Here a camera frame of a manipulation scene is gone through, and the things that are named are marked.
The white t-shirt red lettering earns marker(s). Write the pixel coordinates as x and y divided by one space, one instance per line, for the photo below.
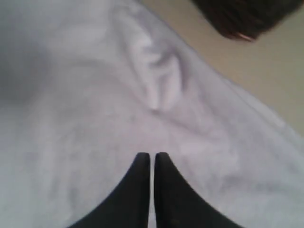
87 84

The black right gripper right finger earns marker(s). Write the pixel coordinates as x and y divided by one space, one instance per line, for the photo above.
176 203

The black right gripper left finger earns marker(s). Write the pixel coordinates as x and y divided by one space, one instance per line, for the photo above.
127 206

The dark brown wicker basket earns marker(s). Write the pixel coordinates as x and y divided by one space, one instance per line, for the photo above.
246 19

